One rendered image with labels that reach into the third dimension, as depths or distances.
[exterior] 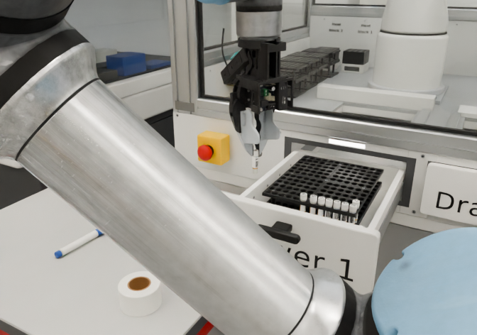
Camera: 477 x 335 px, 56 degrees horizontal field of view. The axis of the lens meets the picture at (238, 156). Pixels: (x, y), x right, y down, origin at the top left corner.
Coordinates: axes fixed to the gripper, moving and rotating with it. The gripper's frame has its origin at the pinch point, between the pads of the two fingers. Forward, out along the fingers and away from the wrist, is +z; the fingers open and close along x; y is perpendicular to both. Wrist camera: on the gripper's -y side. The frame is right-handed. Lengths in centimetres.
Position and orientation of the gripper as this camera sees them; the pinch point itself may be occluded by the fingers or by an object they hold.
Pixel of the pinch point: (253, 147)
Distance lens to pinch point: 83.0
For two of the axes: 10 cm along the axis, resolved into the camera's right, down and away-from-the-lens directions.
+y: 5.2, 3.1, -8.0
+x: 8.6, -2.1, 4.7
